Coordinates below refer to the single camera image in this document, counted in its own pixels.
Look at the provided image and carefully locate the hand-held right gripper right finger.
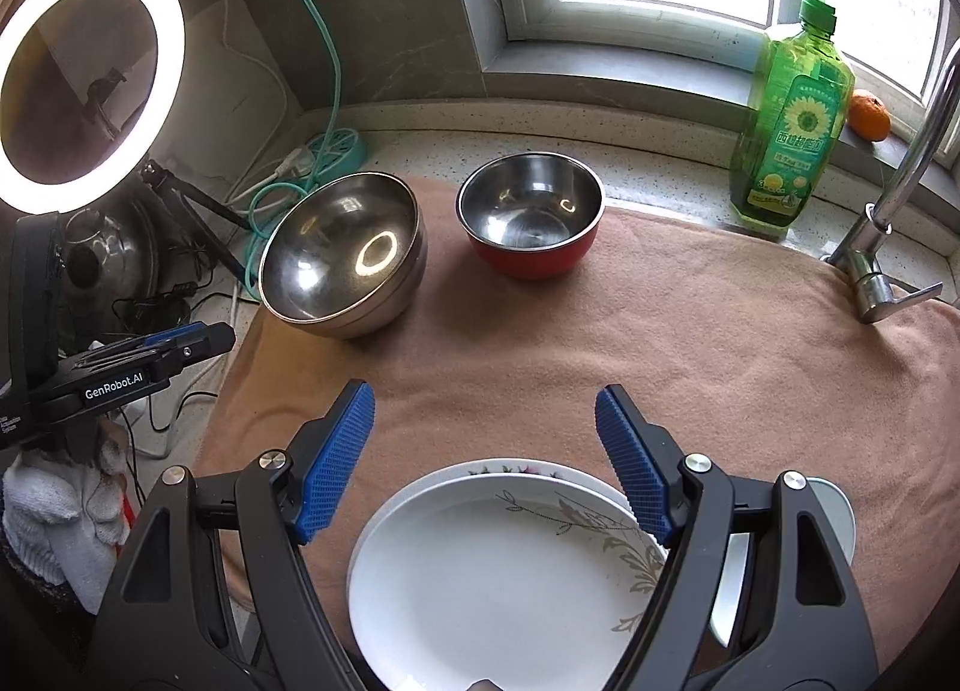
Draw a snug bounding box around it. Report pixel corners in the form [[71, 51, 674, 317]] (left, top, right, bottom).
[[595, 383, 878, 691]]

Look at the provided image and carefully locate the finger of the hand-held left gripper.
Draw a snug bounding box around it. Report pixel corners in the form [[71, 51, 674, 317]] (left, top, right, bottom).
[[75, 321, 236, 371]]

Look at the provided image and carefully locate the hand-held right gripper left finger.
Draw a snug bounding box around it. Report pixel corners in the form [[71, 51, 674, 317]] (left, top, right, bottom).
[[86, 380, 376, 691]]

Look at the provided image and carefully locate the large floral plate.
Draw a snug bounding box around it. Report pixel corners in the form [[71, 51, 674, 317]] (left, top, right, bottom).
[[352, 457, 638, 564]]

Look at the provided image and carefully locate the large steel bowl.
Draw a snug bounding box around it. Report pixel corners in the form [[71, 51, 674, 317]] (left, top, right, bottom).
[[259, 172, 428, 341]]

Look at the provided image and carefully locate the white leaf-print plate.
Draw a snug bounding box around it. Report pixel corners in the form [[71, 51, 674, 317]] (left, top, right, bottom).
[[346, 475, 676, 691]]

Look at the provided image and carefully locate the light blue bowl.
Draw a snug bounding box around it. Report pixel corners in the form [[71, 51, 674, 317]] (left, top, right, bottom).
[[709, 479, 856, 651]]

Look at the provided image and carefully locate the red steel bowl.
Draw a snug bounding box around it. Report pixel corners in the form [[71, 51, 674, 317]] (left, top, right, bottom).
[[456, 152, 606, 281]]

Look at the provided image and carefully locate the pink towel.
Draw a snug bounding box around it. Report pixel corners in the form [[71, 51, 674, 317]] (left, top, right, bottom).
[[193, 173, 960, 691]]

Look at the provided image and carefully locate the chrome faucet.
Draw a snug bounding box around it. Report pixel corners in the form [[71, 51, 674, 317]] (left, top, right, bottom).
[[821, 38, 960, 325]]

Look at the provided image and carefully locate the green dish soap bottle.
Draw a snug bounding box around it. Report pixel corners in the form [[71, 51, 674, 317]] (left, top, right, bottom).
[[731, 0, 858, 240]]

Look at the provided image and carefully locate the orange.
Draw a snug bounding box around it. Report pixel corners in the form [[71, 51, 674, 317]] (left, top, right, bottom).
[[847, 89, 892, 142]]

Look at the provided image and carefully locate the black cable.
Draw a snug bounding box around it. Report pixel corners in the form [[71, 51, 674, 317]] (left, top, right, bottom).
[[112, 278, 218, 437]]

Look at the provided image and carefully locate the teal cable reel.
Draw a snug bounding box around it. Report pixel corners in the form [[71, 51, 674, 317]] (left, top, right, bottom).
[[304, 128, 368, 175]]

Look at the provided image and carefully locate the ring light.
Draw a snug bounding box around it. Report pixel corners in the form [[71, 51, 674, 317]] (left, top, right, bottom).
[[0, 0, 186, 216]]

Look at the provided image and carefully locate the teal cable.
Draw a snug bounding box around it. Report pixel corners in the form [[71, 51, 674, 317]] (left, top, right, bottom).
[[240, 0, 353, 283]]

